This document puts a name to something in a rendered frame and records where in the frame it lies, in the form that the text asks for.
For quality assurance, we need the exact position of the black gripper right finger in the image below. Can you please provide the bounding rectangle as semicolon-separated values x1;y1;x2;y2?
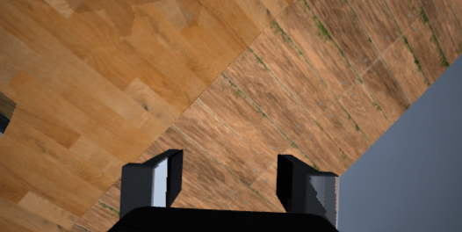
276;154;339;229

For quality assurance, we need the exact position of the grey rectangular tray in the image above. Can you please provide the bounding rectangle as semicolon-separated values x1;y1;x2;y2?
0;113;10;137

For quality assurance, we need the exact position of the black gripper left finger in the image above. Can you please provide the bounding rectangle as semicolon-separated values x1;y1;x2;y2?
119;149;184;219

